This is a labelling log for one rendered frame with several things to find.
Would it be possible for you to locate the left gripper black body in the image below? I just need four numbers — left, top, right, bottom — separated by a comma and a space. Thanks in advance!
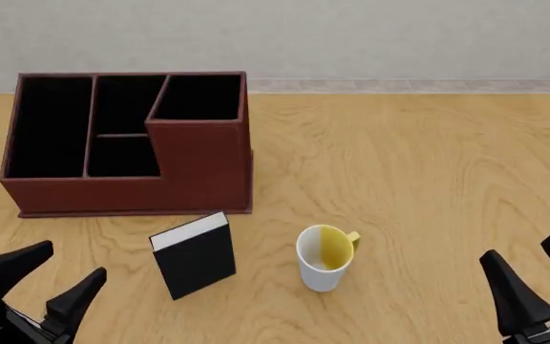
0, 275, 74, 344

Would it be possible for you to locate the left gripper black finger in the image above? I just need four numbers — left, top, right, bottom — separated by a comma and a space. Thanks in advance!
0, 240, 55, 297
41, 267, 108, 340

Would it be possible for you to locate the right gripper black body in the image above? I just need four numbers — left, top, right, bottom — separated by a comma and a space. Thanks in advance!
502, 314, 550, 344

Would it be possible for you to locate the black book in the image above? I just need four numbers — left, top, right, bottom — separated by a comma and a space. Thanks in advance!
148, 210, 238, 301

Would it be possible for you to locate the red-brown desk caddy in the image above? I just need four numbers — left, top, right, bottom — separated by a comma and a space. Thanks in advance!
0, 70, 255, 220

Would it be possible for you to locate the white and yellow mug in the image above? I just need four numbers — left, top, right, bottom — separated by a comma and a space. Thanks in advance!
295, 224, 362, 293

